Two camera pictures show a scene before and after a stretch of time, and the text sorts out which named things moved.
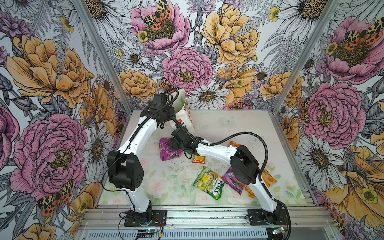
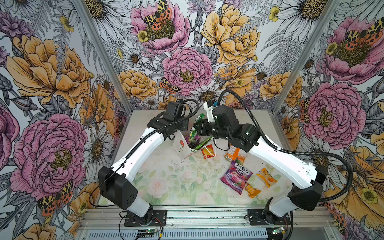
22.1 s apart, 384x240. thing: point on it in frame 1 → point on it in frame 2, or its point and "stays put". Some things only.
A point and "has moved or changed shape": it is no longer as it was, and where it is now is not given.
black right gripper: (174, 143) → (202, 130)
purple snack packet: (166, 150) has moved or changed shape
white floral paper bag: (182, 114) has moved or changed shape
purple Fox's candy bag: (230, 181) stays put
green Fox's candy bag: (210, 182) → (193, 131)
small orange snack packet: (250, 193) stays put
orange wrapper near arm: (267, 178) stays put
